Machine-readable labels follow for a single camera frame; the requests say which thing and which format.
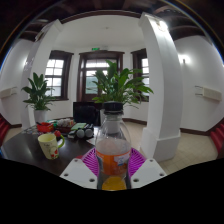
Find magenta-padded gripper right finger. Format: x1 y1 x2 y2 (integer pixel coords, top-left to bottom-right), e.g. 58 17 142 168
128 147 167 190

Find small red green toy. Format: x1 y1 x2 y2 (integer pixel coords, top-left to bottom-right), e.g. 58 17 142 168
53 129 66 140

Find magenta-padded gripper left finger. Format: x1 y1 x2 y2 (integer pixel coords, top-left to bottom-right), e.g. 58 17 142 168
59 147 101 190

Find orange drink bottle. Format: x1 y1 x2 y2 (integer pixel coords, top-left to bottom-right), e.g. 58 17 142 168
94 101 133 192

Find white printed leaflet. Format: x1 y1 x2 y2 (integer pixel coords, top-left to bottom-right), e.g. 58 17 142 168
87 136 98 146

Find red carpeted stairs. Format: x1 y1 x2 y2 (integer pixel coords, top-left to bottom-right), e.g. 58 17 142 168
0 114 11 144

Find small potted plant white pot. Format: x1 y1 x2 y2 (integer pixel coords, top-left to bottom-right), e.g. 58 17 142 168
21 73 58 125

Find dark wooden glazed door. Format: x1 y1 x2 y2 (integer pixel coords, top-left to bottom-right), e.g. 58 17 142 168
77 50 125 104

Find dark framed window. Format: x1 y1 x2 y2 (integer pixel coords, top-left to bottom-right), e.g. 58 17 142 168
44 49 74 101
130 48 151 103

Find green flat box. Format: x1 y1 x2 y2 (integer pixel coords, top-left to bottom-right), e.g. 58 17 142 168
69 122 88 132

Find pale yellow mug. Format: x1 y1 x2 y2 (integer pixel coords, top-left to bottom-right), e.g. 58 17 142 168
37 132 66 160

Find large potted plant white pot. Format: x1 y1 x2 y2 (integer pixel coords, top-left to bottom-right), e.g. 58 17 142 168
92 59 154 126

